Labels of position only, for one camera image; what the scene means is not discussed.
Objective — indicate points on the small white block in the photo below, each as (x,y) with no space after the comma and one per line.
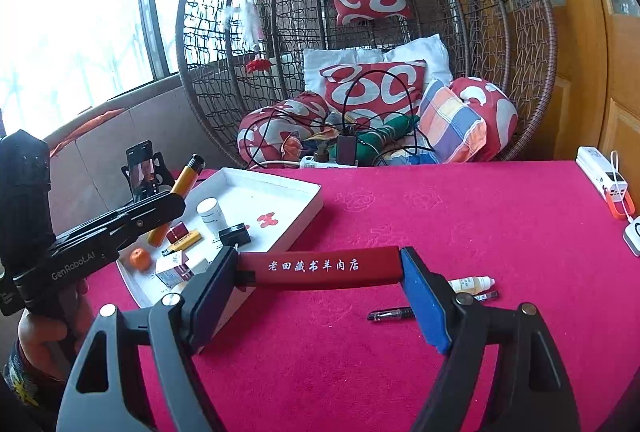
(199,264)

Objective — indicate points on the white pillow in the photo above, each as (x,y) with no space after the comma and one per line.
(320,62)

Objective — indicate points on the white power strip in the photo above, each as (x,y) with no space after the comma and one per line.
(320,163)

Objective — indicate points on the white pill bottle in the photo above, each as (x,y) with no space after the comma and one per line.
(210,214)

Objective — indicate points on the plaid cushion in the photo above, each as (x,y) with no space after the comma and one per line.
(452,122)

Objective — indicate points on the white tray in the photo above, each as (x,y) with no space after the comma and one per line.
(280,202)

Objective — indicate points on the black charger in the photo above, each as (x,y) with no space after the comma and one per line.
(346,150)

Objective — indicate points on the white power bank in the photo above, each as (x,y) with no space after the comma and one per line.
(600,172)

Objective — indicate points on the white square charger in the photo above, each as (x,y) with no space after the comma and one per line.
(634,234)

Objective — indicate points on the long red case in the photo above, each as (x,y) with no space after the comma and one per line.
(320,267)

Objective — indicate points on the clear black pen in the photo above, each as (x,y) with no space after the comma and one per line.
(390,313)

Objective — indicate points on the person's left forearm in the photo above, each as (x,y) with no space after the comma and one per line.
(25,382)

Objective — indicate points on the black smartphone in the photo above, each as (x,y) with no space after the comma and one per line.
(142,170)

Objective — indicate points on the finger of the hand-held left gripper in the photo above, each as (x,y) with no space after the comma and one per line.
(145,226)
(150,207)

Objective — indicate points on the wicker egg chair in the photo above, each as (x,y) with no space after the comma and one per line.
(480,12)

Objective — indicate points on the small red cylinder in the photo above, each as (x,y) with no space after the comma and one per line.
(176,230)

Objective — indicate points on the person's left hand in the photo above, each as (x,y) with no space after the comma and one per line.
(45,332)

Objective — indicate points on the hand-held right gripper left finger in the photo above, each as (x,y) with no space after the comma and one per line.
(212,299)

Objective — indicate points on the small red patterned pillow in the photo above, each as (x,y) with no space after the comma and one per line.
(372,0)

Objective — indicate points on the yellow black tube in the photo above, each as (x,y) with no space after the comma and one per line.
(186,177)

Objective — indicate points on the orange cloth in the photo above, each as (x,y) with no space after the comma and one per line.
(80,127)

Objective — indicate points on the red patterned bolster cushion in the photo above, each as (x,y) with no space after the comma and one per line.
(280,127)

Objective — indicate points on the magenta tablecloth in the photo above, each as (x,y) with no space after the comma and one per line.
(500,237)

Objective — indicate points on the dark plug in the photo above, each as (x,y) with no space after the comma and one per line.
(322,157)

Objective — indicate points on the red white box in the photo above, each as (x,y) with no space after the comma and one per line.
(172,273)

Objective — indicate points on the black polka dot phone stand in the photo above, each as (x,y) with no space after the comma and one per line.
(161,162)

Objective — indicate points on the wooden door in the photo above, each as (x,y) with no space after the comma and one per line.
(600,62)

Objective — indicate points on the square red patterned cushion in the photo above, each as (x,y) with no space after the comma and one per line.
(375,87)

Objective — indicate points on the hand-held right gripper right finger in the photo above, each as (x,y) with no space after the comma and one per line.
(425,299)

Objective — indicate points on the round red patterned cushion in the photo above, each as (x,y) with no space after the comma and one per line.
(492,107)

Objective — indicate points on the tangerine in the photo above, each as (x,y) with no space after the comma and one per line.
(140,258)

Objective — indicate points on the small white dropper bottle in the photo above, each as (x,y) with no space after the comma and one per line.
(467,284)

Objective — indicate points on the yellow lighter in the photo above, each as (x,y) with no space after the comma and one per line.
(184,241)

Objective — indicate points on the green folded umbrella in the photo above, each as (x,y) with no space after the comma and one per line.
(390,132)

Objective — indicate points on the black power adapter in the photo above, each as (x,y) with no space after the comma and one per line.
(235,234)

